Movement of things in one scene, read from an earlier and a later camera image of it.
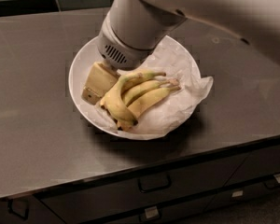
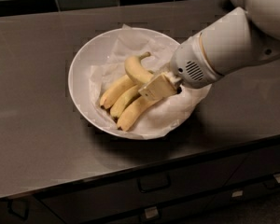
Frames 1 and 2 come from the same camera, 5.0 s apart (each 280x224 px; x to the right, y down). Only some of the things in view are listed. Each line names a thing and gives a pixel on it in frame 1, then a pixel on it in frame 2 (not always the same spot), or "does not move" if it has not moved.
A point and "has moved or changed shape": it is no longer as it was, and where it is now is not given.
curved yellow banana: (114, 101) has moved or changed shape
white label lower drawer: (151, 212) does not move
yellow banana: (140, 77) to (115, 90)
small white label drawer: (237, 193) does not move
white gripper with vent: (118, 54) to (189, 65)
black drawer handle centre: (153, 183) does not move
